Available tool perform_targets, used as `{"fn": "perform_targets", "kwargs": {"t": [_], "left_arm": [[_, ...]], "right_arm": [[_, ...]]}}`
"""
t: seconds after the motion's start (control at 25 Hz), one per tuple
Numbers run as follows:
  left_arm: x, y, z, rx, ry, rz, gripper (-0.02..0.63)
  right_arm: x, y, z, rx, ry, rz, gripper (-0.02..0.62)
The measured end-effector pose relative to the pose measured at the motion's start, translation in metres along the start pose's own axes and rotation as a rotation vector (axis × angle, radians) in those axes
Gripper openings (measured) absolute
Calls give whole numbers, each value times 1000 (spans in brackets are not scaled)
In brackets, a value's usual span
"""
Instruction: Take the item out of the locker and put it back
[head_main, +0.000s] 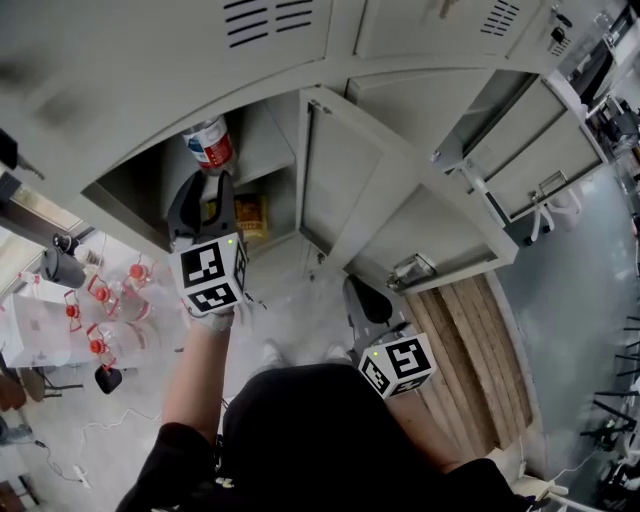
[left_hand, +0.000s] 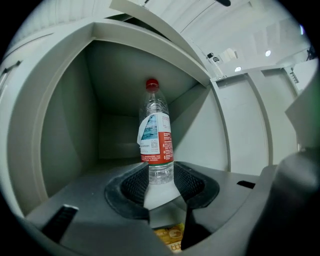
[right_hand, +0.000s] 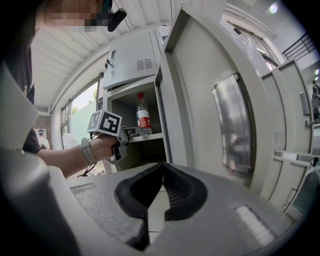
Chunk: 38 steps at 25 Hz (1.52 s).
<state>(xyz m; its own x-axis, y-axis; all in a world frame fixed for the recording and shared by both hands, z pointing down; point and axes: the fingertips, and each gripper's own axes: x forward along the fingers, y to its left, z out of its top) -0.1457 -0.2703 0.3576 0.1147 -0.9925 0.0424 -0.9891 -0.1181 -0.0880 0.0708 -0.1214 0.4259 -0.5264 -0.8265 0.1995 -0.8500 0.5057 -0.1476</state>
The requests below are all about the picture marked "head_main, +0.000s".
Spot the white table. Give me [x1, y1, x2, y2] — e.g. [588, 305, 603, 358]
[0, 292, 74, 369]

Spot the brown chair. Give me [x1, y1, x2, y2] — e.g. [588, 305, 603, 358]
[0, 359, 84, 406]

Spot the person's black shirt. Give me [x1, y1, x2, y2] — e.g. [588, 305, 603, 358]
[114, 363, 539, 512]

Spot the yellow snack packet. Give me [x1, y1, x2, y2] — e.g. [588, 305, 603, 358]
[233, 194, 270, 240]

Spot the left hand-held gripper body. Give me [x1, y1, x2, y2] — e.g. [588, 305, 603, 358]
[167, 221, 250, 318]

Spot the clear water bottle red cap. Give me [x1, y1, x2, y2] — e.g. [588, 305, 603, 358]
[180, 115, 237, 177]

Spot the black metal rack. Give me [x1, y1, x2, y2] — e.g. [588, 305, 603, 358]
[582, 299, 640, 451]

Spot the white floor cable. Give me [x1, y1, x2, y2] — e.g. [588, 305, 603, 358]
[79, 407, 164, 441]

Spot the grey metal locker cabinet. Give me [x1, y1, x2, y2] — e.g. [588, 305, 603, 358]
[0, 0, 609, 296]

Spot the person's left forearm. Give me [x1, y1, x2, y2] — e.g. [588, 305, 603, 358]
[158, 317, 234, 444]

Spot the wooden slat pallet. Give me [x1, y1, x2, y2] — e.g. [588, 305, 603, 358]
[403, 273, 534, 459]

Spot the black framed window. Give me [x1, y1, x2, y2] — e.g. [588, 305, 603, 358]
[0, 169, 96, 281]

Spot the person's left white shoe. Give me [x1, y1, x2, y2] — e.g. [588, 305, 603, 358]
[262, 339, 284, 369]

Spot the person's right forearm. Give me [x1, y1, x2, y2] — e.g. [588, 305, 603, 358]
[384, 389, 476, 474]

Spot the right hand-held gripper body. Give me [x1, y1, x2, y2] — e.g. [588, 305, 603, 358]
[348, 321, 438, 401]

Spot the black kettle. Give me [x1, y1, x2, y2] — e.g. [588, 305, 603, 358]
[39, 233, 86, 290]

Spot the group of clear water jugs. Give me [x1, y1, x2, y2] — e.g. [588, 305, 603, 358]
[62, 254, 186, 366]

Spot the black plastic stool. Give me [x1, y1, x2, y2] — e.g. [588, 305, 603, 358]
[94, 367, 124, 396]

